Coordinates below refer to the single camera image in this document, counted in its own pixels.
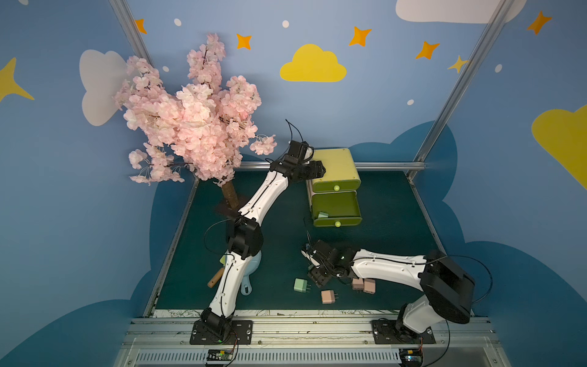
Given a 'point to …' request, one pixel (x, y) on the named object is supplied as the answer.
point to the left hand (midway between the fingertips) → (319, 167)
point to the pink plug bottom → (329, 297)
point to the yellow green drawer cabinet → (332, 196)
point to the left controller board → (220, 355)
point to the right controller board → (410, 358)
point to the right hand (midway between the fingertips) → (319, 266)
